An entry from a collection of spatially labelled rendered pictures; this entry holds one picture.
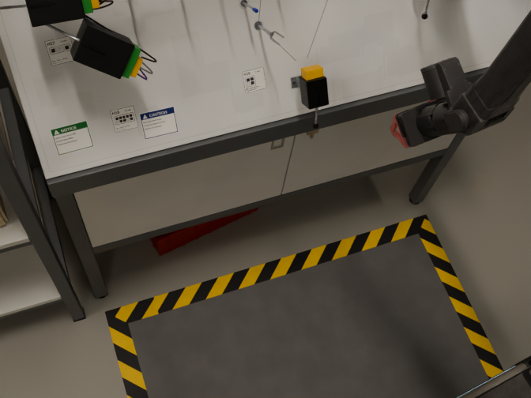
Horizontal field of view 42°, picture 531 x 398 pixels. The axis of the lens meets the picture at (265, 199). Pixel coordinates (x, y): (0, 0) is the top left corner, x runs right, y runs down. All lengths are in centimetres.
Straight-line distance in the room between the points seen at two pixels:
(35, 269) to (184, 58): 91
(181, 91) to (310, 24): 31
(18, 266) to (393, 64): 120
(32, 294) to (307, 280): 88
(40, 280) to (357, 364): 101
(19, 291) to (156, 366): 48
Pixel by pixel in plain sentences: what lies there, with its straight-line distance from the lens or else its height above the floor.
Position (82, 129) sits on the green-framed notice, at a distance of 146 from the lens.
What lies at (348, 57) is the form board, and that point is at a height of 96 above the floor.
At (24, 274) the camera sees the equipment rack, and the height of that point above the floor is 24.
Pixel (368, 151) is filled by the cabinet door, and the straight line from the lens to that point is 196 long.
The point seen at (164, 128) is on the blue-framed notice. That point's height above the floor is 91.
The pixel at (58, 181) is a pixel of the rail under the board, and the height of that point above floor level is 86.
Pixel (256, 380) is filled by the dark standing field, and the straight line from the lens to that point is 222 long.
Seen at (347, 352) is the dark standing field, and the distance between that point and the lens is 228.
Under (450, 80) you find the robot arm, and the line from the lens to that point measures 119.
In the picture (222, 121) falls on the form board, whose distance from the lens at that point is 151.
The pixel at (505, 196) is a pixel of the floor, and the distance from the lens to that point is 267.
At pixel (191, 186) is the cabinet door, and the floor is 60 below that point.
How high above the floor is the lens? 216
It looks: 63 degrees down
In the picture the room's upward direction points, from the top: 11 degrees clockwise
